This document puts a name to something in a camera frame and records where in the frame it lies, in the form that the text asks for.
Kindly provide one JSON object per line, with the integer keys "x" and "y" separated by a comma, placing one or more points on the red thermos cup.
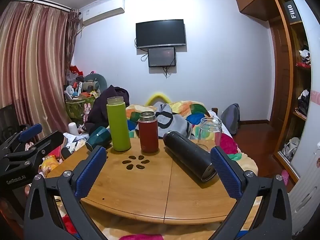
{"x": 148, "y": 137}

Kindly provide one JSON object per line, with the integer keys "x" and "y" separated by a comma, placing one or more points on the small black monitor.
{"x": 161, "y": 56}

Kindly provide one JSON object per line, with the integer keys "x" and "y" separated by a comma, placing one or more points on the green tall bottle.
{"x": 118, "y": 125}

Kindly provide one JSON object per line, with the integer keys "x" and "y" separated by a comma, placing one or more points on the red bag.
{"x": 76, "y": 70}

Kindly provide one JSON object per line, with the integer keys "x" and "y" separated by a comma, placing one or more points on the pink slipper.
{"x": 285, "y": 176}

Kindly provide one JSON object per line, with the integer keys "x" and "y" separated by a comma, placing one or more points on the white wardrobe sliding door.
{"x": 308, "y": 180}

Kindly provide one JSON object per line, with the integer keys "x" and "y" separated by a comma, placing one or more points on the wooden wardrobe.
{"x": 280, "y": 80}

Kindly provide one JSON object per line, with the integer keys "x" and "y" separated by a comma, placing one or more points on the white shoes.
{"x": 291, "y": 147}

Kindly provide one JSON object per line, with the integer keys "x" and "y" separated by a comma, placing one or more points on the black wall television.
{"x": 160, "y": 33}

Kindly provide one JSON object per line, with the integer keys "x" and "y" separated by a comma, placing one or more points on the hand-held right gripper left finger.
{"x": 91, "y": 171}

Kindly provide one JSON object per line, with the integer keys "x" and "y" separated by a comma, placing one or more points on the colourful patchwork blanket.
{"x": 192, "y": 107}

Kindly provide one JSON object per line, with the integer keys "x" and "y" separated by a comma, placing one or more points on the pink striped curtain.
{"x": 32, "y": 62}

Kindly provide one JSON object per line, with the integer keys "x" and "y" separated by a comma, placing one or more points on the clear glass jar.
{"x": 209, "y": 130}

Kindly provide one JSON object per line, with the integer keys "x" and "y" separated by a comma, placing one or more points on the grey backpack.
{"x": 231, "y": 118}

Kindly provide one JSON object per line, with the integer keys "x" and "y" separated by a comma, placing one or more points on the white air conditioner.
{"x": 102, "y": 11}

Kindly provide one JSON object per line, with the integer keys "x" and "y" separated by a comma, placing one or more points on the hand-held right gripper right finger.
{"x": 226, "y": 172}

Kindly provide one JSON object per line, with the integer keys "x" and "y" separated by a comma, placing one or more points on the black chair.
{"x": 6, "y": 120}

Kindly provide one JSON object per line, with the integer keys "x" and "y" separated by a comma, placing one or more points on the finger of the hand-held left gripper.
{"x": 50, "y": 141}
{"x": 31, "y": 130}

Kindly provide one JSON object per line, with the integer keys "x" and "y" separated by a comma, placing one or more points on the black thermos cup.
{"x": 185, "y": 152}

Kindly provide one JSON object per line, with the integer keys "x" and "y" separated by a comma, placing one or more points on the yellow snack packet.
{"x": 50, "y": 163}

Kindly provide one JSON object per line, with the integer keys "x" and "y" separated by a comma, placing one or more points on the white plastic bottle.
{"x": 73, "y": 128}

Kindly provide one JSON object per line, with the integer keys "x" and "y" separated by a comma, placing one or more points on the black storage box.
{"x": 292, "y": 11}

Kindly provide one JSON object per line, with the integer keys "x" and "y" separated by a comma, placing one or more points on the dark purple jacket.
{"x": 100, "y": 110}

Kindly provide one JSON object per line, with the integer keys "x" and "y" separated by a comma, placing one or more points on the dark teal faceted cup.
{"x": 100, "y": 136}

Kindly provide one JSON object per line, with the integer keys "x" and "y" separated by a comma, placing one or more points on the yellow curved cushion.
{"x": 158, "y": 95}

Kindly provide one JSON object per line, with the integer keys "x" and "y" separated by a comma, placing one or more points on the green woven basket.
{"x": 75, "y": 108}

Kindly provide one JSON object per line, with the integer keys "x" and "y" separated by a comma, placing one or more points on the grey plush toy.
{"x": 96, "y": 81}

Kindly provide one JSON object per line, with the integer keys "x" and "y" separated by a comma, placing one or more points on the pink rabbit toy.
{"x": 87, "y": 111}

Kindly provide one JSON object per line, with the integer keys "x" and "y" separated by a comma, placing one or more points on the dark folded clothes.
{"x": 303, "y": 101}

